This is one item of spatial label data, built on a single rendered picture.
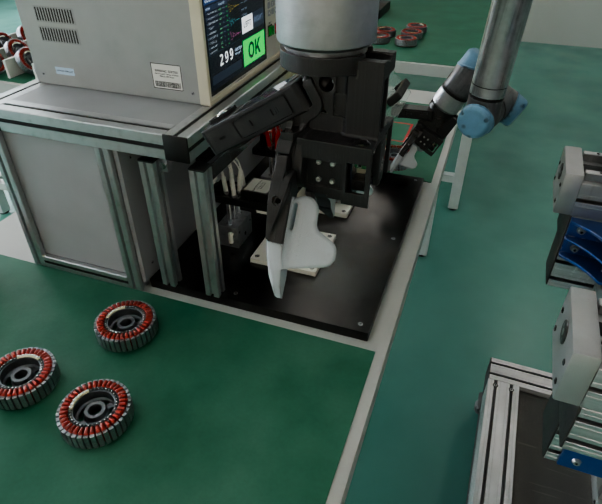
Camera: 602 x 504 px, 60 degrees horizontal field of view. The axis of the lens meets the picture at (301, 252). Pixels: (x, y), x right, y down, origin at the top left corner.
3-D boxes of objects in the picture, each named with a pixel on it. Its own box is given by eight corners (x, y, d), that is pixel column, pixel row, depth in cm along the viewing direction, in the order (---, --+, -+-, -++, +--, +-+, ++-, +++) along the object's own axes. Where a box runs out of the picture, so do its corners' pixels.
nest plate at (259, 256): (335, 238, 121) (336, 234, 120) (315, 276, 109) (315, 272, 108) (276, 226, 125) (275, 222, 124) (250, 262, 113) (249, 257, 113)
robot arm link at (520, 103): (497, 137, 122) (461, 108, 124) (513, 122, 129) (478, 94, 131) (519, 111, 116) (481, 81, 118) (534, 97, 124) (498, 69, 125)
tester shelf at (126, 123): (319, 53, 137) (319, 35, 134) (189, 164, 85) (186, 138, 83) (173, 39, 149) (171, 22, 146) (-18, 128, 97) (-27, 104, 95)
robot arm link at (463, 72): (494, 68, 119) (465, 46, 121) (463, 107, 126) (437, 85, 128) (502, 64, 125) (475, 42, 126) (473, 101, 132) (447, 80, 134)
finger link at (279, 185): (276, 244, 42) (298, 135, 41) (258, 240, 42) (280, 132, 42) (294, 245, 46) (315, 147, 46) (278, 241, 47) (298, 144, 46)
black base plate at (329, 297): (422, 185, 146) (424, 177, 144) (367, 342, 97) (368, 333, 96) (268, 159, 158) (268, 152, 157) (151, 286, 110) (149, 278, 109)
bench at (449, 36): (487, 98, 412) (509, -6, 368) (462, 216, 272) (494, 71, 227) (353, 83, 442) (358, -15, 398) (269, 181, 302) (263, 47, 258)
